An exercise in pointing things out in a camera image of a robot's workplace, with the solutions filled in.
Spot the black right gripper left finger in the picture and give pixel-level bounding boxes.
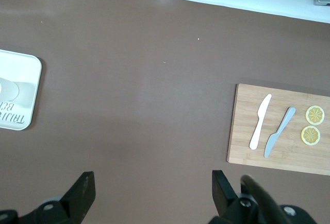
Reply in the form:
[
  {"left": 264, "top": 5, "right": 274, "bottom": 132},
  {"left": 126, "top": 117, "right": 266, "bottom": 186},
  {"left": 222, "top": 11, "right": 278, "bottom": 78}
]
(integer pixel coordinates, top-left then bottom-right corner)
[{"left": 60, "top": 171, "right": 96, "bottom": 224}]

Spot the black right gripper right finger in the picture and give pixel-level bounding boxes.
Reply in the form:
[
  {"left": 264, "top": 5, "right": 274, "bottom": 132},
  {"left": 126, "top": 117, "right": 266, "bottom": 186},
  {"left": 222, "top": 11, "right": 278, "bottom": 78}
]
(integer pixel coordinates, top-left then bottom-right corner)
[{"left": 211, "top": 170, "right": 238, "bottom": 218}]

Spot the white plastic cup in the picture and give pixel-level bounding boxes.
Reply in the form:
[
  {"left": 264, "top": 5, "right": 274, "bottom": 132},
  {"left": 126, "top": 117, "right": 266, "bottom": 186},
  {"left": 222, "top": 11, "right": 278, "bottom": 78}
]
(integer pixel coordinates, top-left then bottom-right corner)
[{"left": 0, "top": 77, "right": 20, "bottom": 101}]

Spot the cream bear print tray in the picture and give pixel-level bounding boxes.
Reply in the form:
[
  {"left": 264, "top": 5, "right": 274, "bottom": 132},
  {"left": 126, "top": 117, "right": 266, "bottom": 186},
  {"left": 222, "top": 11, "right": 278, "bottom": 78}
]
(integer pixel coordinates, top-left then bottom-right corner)
[{"left": 0, "top": 49, "right": 43, "bottom": 131}]

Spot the grey plastic knife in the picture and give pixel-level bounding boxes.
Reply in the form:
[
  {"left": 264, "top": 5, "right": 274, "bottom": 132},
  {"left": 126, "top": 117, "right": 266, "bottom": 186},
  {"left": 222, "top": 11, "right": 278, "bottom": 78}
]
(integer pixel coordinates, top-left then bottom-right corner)
[{"left": 263, "top": 107, "right": 296, "bottom": 159}]

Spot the white plastic knife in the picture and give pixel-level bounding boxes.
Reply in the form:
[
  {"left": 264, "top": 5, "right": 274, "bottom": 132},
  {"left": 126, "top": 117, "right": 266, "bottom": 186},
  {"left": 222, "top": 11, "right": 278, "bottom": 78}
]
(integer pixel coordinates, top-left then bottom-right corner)
[{"left": 249, "top": 94, "right": 273, "bottom": 150}]

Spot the yellow lemon slice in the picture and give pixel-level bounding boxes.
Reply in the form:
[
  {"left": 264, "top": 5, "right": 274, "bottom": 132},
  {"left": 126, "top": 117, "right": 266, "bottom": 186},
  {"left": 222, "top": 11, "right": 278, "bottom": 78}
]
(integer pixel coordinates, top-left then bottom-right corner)
[
  {"left": 301, "top": 125, "right": 321, "bottom": 146},
  {"left": 305, "top": 105, "right": 325, "bottom": 126}
]

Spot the bamboo cutting board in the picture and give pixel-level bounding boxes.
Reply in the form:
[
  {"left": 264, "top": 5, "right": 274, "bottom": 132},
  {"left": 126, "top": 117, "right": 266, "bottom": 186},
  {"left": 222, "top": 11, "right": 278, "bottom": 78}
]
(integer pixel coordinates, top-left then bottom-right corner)
[{"left": 226, "top": 83, "right": 330, "bottom": 176}]

